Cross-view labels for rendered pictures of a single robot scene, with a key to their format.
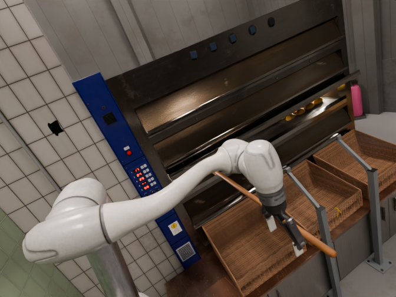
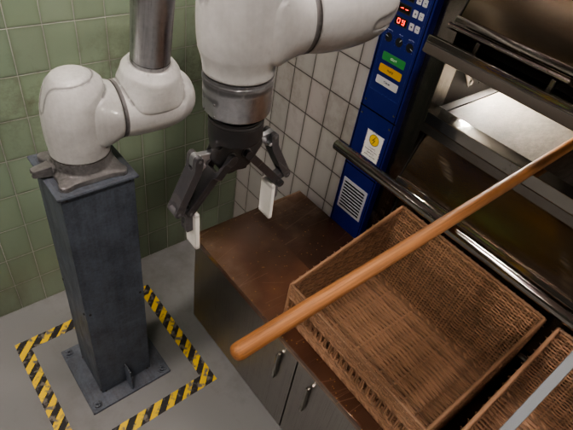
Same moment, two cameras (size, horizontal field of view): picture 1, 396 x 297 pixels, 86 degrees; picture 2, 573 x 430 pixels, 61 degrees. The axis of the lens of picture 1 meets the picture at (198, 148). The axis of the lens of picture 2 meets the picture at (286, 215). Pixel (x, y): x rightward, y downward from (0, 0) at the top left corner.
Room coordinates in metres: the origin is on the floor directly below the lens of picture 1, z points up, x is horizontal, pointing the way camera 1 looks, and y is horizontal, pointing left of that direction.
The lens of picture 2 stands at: (0.35, -0.69, 1.86)
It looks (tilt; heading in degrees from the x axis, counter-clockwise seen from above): 41 degrees down; 58
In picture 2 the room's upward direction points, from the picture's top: 11 degrees clockwise
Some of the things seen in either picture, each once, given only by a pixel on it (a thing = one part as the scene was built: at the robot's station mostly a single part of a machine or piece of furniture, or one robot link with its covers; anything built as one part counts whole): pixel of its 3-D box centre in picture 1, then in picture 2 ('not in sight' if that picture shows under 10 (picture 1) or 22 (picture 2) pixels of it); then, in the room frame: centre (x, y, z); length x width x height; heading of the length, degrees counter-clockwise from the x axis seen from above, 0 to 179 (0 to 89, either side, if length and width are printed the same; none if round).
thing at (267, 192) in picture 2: (271, 223); (266, 197); (0.64, -0.15, 1.35); 0.03 x 0.01 x 0.07; 103
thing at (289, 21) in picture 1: (242, 42); not in sight; (1.62, -0.59, 2.00); 1.80 x 0.08 x 0.21; 104
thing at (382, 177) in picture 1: (360, 160); not in sight; (1.49, -1.27, 0.72); 0.56 x 0.49 x 0.28; 104
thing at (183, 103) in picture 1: (251, 68); not in sight; (1.60, -0.60, 1.80); 1.79 x 0.11 x 0.19; 104
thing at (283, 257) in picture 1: (250, 237); (405, 316); (1.19, -0.10, 0.72); 0.56 x 0.49 x 0.28; 103
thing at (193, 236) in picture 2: (297, 247); (193, 227); (0.51, -0.18, 1.34); 0.03 x 0.01 x 0.07; 103
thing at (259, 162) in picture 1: (260, 164); (251, 3); (0.58, -0.16, 1.66); 0.13 x 0.11 x 0.16; 11
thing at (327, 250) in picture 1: (223, 177); (512, 181); (1.35, -0.09, 1.19); 1.71 x 0.03 x 0.03; 15
